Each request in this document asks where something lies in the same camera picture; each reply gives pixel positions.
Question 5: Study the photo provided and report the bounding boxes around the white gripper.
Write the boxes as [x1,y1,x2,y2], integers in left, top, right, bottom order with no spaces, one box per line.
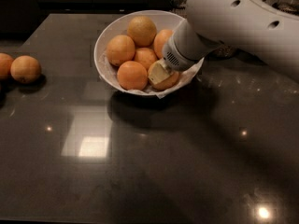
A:
[148,35,200,85]

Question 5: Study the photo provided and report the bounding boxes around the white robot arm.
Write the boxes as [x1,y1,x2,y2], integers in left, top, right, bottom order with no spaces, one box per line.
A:
[149,0,299,84]

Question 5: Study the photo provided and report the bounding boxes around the small centre orange in bowl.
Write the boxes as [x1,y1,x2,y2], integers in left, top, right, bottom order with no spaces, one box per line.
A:
[134,48,157,69]

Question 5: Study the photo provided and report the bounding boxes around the white paper liner in bowl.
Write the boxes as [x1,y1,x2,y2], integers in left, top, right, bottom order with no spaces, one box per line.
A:
[99,17,205,100]

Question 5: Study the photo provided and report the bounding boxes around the white bowl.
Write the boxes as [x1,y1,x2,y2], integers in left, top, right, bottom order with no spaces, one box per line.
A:
[93,9,205,98]

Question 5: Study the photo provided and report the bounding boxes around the middle glass jar with grains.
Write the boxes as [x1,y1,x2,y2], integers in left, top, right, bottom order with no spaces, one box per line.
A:
[210,45,237,59]

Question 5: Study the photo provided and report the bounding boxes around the glass jar with grains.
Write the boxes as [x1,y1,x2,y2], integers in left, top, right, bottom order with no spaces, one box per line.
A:
[210,45,237,59]
[276,0,299,16]

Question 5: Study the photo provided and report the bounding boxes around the orange on table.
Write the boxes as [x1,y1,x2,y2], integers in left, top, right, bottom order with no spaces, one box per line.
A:
[10,55,42,84]

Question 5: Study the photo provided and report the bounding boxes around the right glass jar with grains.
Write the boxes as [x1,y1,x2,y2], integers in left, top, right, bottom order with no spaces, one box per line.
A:
[276,0,299,16]

